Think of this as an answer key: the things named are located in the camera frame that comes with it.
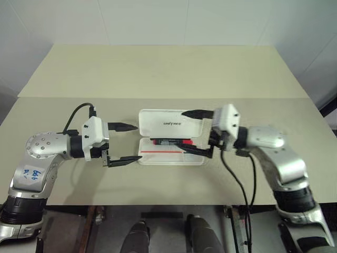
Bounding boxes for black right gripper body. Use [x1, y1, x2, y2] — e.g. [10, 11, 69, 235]
[207, 107, 234, 153]

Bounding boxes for dark grey background object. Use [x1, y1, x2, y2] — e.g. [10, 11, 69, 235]
[317, 91, 337, 117]

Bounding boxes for red marker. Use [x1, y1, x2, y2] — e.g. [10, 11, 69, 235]
[151, 139, 195, 147]

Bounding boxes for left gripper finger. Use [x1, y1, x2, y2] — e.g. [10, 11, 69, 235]
[102, 150, 143, 169]
[107, 121, 140, 133]

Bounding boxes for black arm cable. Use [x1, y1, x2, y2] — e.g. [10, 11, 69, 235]
[62, 103, 97, 134]
[221, 149, 256, 253]

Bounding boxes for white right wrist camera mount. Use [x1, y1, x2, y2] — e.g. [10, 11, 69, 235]
[221, 103, 241, 139]

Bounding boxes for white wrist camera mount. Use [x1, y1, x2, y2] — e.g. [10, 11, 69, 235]
[81, 116, 109, 162]
[221, 103, 241, 139]

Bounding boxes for dark rounded shape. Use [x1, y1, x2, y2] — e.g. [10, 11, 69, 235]
[186, 214, 225, 253]
[125, 219, 151, 253]

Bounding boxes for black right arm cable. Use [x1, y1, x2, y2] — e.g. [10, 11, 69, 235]
[221, 149, 256, 253]

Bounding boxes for white plastic pencil case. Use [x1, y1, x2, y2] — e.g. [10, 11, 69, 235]
[136, 108, 212, 167]

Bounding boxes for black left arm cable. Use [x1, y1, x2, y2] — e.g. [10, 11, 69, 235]
[62, 103, 97, 134]

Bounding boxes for rusty metal table frame leg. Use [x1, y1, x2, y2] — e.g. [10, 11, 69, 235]
[83, 205, 106, 253]
[223, 205, 244, 253]

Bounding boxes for black flat bar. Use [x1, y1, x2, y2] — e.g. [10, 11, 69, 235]
[140, 211, 184, 219]

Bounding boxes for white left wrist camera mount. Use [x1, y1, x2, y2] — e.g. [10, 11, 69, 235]
[81, 116, 109, 162]

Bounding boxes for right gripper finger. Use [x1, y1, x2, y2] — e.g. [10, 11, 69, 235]
[181, 109, 215, 120]
[179, 143, 216, 159]

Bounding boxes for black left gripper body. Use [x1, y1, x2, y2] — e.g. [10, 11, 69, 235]
[90, 122, 111, 160]

